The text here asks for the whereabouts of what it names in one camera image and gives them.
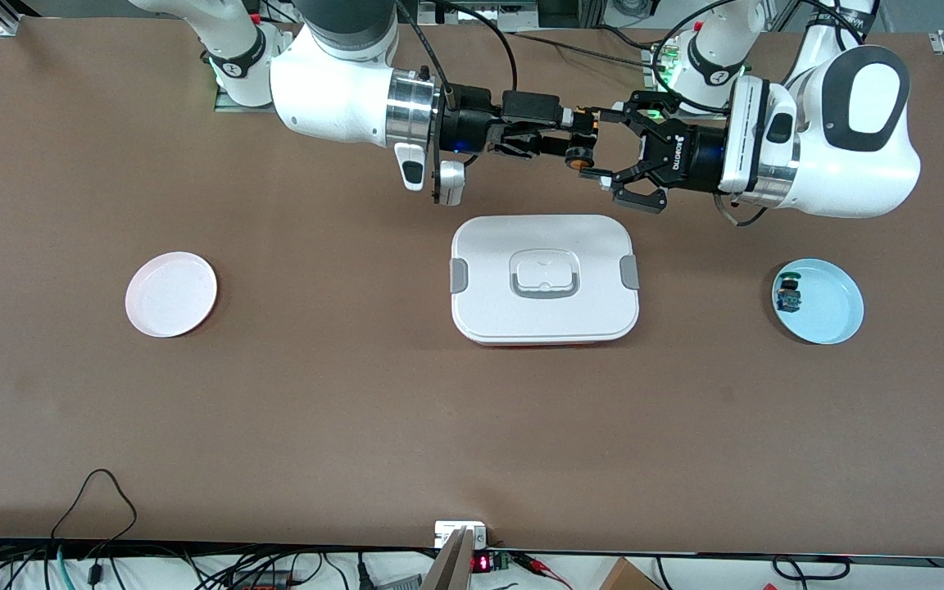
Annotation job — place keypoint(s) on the red digit display module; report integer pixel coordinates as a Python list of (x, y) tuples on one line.
[(482, 562)]

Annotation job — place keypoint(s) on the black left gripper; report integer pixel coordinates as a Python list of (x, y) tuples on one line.
[(679, 153)]

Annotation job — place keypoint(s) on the orange push button switch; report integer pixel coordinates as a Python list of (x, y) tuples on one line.
[(580, 147)]

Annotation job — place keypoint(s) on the red black clip leads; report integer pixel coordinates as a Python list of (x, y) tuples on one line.
[(542, 567)]

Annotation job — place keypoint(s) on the white mounting block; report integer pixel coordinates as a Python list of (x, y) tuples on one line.
[(451, 531)]

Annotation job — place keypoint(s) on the grey slanted bar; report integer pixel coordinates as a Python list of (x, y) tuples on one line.
[(449, 569)]

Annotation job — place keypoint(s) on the grey power adapter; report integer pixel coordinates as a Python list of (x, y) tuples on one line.
[(398, 583)]

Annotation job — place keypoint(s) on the white lidded storage box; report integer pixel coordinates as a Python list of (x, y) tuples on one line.
[(544, 307)]

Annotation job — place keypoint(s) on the green push button switch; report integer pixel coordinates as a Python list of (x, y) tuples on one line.
[(789, 295)]

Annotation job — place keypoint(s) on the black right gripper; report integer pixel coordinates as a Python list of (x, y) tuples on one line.
[(472, 125)]

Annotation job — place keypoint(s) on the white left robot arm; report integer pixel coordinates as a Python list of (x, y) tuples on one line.
[(849, 164)]

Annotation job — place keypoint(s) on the pale pink round plate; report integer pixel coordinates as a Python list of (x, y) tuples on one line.
[(170, 295)]

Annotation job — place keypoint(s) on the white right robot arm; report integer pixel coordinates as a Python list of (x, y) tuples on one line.
[(333, 90)]

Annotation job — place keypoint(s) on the black table edge strip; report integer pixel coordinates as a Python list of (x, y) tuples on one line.
[(193, 546)]

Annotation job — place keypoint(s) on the light blue round plate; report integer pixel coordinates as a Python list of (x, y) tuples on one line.
[(828, 307)]

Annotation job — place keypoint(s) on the brown cardboard box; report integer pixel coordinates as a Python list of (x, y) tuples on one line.
[(628, 578)]

